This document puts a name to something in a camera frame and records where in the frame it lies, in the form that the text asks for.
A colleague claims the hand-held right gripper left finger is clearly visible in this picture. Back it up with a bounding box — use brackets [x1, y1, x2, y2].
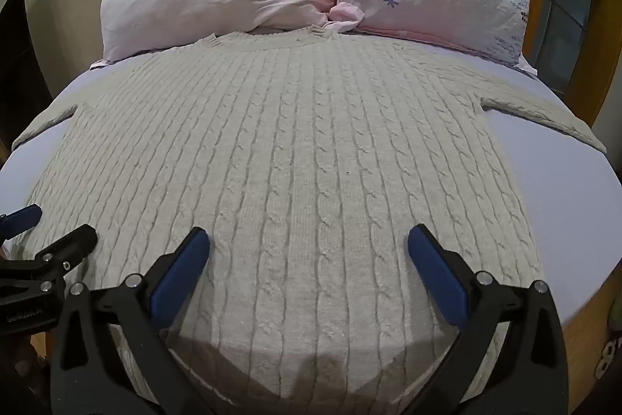
[51, 227, 215, 415]

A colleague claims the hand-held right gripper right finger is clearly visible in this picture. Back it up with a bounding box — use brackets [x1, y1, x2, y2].
[407, 224, 569, 415]

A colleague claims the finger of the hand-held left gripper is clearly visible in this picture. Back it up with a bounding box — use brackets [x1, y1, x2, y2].
[32, 223, 98, 280]
[0, 204, 43, 238]

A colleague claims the beige cable-knit sweater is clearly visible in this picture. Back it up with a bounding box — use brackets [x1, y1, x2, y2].
[10, 26, 608, 415]

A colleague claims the wooden bed headboard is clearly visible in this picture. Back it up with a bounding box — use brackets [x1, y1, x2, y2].
[527, 0, 622, 129]

